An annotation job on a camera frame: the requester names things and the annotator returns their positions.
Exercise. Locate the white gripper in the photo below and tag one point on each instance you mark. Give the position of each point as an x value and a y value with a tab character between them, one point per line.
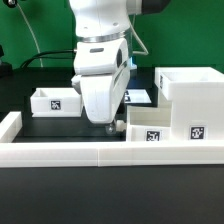
101	77

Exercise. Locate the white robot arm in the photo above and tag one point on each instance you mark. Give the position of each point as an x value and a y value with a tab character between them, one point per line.
107	20

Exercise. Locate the black device at left edge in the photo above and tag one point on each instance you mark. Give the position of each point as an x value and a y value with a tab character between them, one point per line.
5	67

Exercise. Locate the white sheet of tags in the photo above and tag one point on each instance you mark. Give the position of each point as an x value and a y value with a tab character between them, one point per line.
137	96

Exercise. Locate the white drawer cabinet box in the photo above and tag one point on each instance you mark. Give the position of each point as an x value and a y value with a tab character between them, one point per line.
196	95

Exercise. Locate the white front drawer with tag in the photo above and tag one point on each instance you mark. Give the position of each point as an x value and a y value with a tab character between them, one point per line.
146	124

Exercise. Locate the white U-shaped frame barrier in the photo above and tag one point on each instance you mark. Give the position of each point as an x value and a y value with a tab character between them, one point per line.
101	154

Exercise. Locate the white drawer with tag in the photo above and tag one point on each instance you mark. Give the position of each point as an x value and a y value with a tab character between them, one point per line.
146	124
56	102

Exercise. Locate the white rear drawer with tag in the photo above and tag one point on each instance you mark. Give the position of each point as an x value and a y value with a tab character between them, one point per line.
56	102

